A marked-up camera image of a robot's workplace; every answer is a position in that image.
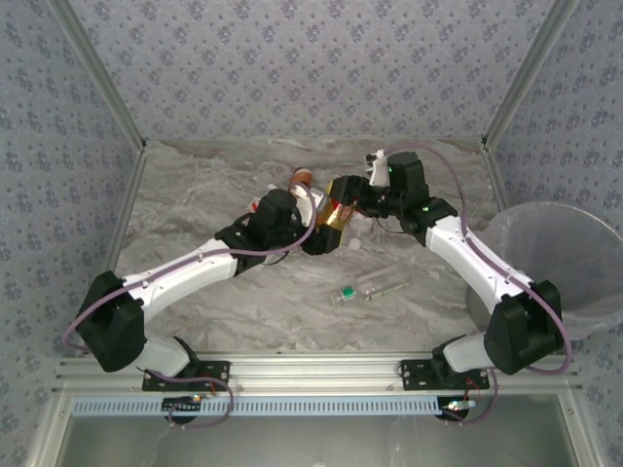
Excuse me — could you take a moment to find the bin with clear liner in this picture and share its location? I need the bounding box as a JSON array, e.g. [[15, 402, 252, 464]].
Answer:
[[464, 201, 623, 341]]

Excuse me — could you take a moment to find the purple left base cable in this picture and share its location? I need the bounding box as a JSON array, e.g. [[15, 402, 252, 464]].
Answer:
[[145, 369, 236, 430]]

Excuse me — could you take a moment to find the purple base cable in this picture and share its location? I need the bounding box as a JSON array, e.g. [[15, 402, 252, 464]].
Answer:
[[145, 369, 236, 430], [440, 369, 498, 425]]

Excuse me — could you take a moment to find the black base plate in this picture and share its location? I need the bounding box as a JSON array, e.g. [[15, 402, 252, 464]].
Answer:
[[398, 358, 491, 393], [140, 358, 233, 393]]

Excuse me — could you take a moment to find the small right circuit board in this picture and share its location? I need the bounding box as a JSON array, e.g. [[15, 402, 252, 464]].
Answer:
[[439, 396, 477, 420]]

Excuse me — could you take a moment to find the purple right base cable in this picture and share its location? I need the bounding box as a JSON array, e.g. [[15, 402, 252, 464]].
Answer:
[[440, 369, 498, 425]]

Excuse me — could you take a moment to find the small circuit board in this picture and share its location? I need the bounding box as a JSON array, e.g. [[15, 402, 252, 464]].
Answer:
[[162, 395, 204, 413], [439, 396, 477, 420]]

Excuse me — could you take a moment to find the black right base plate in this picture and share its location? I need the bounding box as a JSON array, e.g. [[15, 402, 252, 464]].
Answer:
[[398, 358, 491, 393]]

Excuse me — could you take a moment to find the small left circuit board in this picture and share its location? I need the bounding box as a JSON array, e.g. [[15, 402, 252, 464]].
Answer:
[[162, 395, 204, 413]]

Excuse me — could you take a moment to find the clear crushed plastic bottle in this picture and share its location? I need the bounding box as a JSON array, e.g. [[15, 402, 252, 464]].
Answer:
[[348, 213, 381, 237]]

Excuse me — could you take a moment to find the aluminium mounting rail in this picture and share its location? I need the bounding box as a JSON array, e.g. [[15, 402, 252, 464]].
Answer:
[[54, 352, 583, 393]]

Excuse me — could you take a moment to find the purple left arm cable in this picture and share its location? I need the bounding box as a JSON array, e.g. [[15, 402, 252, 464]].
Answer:
[[64, 182, 320, 354]]

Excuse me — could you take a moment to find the clear square bottle green cap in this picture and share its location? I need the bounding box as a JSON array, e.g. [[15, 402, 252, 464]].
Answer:
[[329, 271, 411, 307]]

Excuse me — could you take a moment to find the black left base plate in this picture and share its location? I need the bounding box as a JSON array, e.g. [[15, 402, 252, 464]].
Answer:
[[140, 358, 233, 393]]

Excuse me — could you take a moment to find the aluminium frame post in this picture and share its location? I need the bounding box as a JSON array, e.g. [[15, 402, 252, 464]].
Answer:
[[480, 0, 583, 153], [48, 0, 148, 153]]

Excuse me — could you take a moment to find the brown label plastic bottle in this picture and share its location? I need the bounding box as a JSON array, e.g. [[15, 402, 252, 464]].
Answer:
[[286, 166, 315, 196]]

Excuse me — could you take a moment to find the perforated pale cable tray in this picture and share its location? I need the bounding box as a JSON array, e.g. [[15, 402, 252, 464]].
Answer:
[[71, 394, 471, 417]]

